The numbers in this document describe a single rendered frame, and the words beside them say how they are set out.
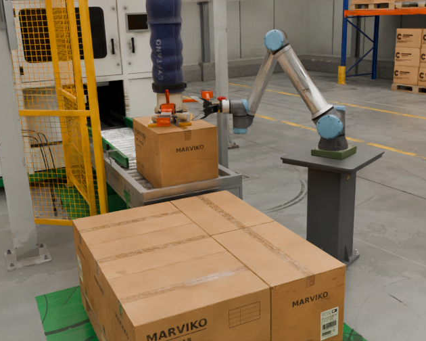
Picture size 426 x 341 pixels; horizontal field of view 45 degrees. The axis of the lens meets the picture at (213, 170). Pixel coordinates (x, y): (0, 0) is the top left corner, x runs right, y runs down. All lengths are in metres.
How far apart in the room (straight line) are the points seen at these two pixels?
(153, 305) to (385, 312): 1.50
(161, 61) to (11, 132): 1.11
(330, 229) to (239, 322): 1.41
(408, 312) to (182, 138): 1.67
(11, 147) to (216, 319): 2.07
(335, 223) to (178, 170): 1.07
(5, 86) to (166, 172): 1.19
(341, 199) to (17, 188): 2.17
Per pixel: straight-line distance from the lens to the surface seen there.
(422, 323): 3.13
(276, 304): 2.29
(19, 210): 3.82
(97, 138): 3.84
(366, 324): 3.05
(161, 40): 3.40
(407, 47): 11.13
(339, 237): 3.48
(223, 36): 6.40
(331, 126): 3.12
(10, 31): 3.57
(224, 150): 3.99
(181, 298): 2.17
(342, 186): 3.37
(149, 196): 3.22
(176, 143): 3.26
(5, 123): 3.67
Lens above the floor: 1.65
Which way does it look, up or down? 17 degrees down
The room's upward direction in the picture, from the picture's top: 2 degrees counter-clockwise
